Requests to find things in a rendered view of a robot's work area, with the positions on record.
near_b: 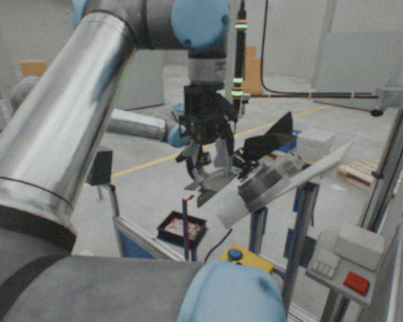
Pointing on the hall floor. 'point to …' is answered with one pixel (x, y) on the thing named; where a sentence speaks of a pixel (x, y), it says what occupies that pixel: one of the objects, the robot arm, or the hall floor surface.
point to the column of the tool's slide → (392, 168)
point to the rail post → (119, 243)
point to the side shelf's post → (329, 306)
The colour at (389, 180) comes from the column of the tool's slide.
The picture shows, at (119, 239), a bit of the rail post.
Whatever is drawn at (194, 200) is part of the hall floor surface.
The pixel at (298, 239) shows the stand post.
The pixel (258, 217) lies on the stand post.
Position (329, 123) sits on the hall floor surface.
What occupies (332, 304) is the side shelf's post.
